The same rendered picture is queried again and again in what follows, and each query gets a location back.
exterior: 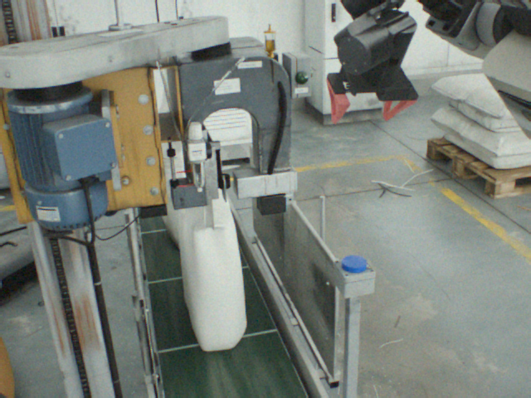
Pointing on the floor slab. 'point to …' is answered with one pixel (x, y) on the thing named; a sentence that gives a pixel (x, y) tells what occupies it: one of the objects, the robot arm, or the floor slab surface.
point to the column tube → (84, 311)
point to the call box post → (351, 346)
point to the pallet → (499, 187)
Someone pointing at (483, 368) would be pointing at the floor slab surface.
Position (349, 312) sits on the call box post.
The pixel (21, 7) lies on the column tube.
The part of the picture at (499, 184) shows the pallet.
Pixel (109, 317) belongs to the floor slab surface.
